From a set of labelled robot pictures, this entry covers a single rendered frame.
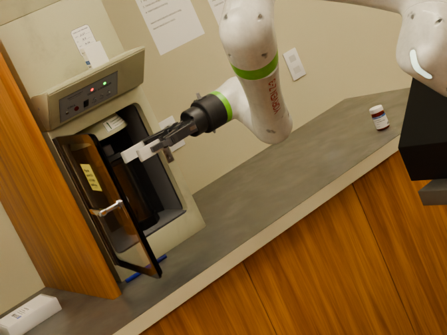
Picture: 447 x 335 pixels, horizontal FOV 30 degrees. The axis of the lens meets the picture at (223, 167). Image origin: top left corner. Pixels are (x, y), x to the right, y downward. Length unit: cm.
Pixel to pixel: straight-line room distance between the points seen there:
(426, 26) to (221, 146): 137
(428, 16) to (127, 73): 87
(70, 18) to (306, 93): 126
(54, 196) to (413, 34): 100
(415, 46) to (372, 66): 173
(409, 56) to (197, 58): 133
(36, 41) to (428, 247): 135
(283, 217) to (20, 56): 83
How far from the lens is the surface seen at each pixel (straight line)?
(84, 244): 223
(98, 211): 206
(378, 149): 254
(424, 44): 184
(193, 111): 216
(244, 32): 180
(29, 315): 238
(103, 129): 238
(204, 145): 302
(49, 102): 220
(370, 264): 255
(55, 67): 232
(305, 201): 234
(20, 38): 230
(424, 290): 272
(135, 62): 232
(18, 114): 218
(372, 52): 359
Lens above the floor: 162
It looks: 12 degrees down
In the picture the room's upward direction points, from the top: 24 degrees counter-clockwise
